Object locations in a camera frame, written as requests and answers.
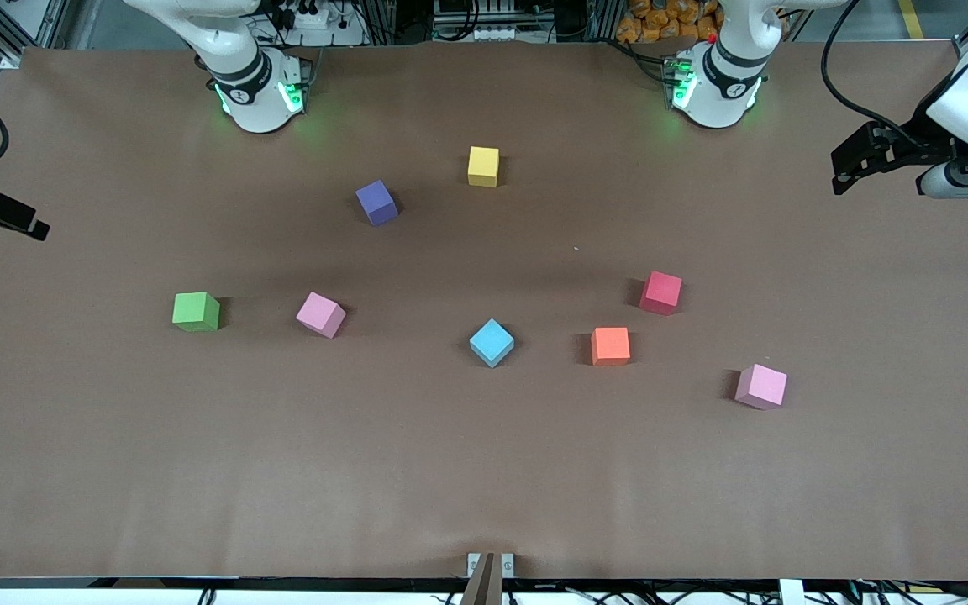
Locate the brown table mat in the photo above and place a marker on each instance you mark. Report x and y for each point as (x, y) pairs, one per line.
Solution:
(282, 462)

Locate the green foam cube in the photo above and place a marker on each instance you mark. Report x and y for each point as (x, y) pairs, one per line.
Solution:
(194, 309)

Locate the yellow foam cube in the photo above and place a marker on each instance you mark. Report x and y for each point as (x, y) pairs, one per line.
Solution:
(483, 164)

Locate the white power strip with plugs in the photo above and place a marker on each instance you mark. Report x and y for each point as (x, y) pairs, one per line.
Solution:
(312, 18)

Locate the silver metal bracket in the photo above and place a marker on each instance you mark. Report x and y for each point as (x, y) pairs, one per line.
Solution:
(507, 565)

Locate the orange snack bag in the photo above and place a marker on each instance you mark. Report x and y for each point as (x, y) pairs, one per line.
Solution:
(669, 21)

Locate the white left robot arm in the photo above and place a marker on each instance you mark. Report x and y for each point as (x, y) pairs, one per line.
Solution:
(715, 92)

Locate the long white power strip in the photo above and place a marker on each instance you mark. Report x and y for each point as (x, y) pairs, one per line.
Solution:
(492, 34)

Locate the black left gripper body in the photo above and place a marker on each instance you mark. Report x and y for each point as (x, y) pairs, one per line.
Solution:
(923, 148)

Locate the orange foam cube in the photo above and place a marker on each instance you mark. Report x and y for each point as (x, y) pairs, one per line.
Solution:
(610, 344)

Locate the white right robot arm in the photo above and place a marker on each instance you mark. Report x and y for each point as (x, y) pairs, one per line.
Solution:
(253, 109)

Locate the blue foam cube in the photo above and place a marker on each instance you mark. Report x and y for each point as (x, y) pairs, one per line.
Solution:
(491, 340)

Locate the red foam cube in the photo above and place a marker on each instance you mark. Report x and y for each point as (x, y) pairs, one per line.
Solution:
(661, 290)

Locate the brown wooden strip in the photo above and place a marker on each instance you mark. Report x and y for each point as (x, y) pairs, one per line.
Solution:
(484, 584)

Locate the pink foam cube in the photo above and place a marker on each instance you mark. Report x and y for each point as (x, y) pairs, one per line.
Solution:
(761, 385)
(320, 313)

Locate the purple foam cube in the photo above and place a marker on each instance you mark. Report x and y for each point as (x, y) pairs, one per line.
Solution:
(376, 202)

